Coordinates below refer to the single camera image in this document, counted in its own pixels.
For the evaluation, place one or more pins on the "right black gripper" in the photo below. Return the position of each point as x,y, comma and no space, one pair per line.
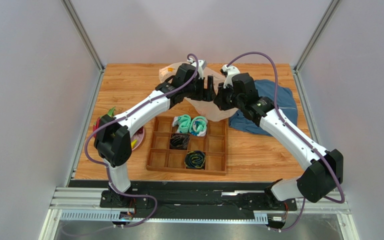
221,99

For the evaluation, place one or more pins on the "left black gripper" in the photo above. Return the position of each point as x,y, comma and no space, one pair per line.
205,95

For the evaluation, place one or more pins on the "banana print plastic bag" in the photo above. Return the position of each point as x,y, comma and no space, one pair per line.
202,108

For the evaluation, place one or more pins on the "yellow banana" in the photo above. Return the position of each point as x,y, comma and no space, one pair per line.
133,143

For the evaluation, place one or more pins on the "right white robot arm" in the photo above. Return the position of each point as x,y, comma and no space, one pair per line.
323,169

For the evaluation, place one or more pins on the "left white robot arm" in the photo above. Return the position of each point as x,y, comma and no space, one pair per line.
112,137

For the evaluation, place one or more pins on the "blue cloth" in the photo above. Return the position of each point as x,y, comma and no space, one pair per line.
285,102

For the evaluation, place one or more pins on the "teal blue white sock roll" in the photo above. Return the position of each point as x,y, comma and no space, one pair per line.
198,126

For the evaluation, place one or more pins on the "mint green sock roll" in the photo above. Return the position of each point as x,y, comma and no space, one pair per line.
183,123

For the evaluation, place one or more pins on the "wooden divided tray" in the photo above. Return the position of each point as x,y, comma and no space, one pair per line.
163,159

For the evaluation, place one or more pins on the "black patterned sock roll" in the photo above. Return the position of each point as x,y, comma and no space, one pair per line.
179,141

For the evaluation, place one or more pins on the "black yellow blue sock roll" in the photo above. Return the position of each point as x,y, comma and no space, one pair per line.
195,160

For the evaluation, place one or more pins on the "pink plate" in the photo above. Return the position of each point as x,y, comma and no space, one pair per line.
139,135

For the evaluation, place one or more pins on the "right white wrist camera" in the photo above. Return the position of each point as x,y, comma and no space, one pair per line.
229,72

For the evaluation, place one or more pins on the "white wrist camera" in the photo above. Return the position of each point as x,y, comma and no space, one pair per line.
229,72
200,64

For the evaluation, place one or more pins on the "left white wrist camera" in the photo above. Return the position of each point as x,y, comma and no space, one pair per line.
200,64

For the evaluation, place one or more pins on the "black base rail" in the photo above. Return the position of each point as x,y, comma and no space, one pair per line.
198,200

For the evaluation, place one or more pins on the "right aluminium frame post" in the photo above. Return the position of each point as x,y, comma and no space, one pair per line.
323,23

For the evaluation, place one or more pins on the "aluminium frame post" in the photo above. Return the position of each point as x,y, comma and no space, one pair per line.
76,20
323,23

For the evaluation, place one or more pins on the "left aluminium frame post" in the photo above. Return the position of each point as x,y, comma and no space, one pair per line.
76,20

